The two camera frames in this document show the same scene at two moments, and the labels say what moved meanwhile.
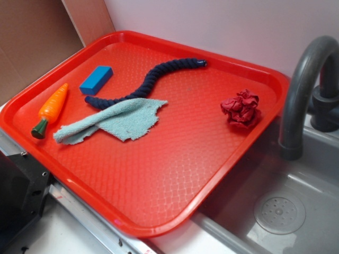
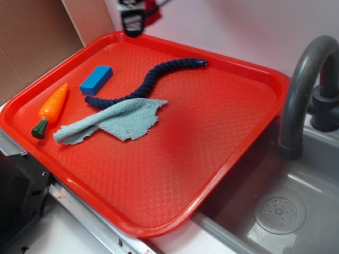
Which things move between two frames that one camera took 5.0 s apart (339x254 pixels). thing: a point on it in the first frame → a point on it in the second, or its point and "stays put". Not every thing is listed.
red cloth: [241, 110] → [152, 13]
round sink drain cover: [279, 215] stays put
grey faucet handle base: [324, 109] stays put
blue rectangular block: [96, 80] stays put
